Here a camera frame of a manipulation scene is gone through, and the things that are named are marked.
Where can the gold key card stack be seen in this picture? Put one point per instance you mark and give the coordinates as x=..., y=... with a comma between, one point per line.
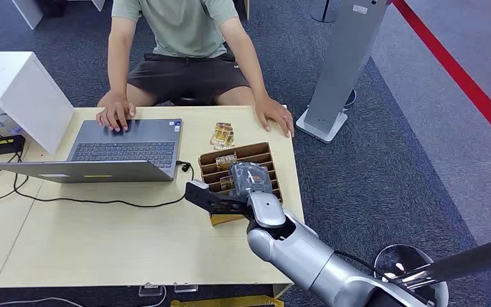
x=222, y=134

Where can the person's right hand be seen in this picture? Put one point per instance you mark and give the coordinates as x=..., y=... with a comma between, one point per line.
x=115, y=112

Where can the white box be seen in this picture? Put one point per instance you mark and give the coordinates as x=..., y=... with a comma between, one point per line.
x=21, y=91

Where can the red barrier belt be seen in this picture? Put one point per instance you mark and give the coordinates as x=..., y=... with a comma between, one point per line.
x=461, y=76

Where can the person's right forearm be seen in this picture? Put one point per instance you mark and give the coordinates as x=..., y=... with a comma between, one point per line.
x=120, y=59

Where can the person's left hand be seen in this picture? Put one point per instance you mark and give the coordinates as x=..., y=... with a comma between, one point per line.
x=276, y=113

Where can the small gold key card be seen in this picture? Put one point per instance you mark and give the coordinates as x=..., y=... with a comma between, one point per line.
x=226, y=182

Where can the dark stanchion pole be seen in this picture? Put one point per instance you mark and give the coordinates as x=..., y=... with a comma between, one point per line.
x=470, y=258

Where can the brown wooden card holder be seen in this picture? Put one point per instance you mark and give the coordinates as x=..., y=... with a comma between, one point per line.
x=256, y=154

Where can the person's left forearm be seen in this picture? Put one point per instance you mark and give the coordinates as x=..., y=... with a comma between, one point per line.
x=245, y=63

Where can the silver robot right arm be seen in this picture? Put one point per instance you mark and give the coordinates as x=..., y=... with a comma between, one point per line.
x=300, y=250

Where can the yellow tape strip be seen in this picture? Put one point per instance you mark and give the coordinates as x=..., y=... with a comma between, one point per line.
x=228, y=302

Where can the hotel printed key card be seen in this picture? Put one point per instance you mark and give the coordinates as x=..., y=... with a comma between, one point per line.
x=226, y=161

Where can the grey kiosk stand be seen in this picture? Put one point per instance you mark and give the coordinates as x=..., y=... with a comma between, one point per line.
x=347, y=59

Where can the black round floor base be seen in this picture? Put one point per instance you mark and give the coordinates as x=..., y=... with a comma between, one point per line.
x=351, y=98

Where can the person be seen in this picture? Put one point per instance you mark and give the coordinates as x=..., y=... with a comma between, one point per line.
x=186, y=46

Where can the clear plastic clip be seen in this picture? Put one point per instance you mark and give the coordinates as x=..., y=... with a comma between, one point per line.
x=185, y=288
x=150, y=290

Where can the chrome stanchion base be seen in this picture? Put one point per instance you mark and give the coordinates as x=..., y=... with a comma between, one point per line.
x=402, y=262

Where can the grey laptop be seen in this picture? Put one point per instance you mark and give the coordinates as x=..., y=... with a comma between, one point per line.
x=114, y=154

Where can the black power adapter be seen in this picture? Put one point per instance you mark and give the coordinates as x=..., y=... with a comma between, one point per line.
x=2, y=145

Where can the black stool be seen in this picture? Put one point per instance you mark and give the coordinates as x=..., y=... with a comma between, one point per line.
x=190, y=101

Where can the white cabinet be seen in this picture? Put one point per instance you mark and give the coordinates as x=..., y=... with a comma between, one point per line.
x=27, y=10

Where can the black round stanchion base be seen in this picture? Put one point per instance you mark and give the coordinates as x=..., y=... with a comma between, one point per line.
x=324, y=12

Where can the orange card with dark print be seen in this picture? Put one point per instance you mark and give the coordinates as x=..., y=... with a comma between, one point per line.
x=255, y=176

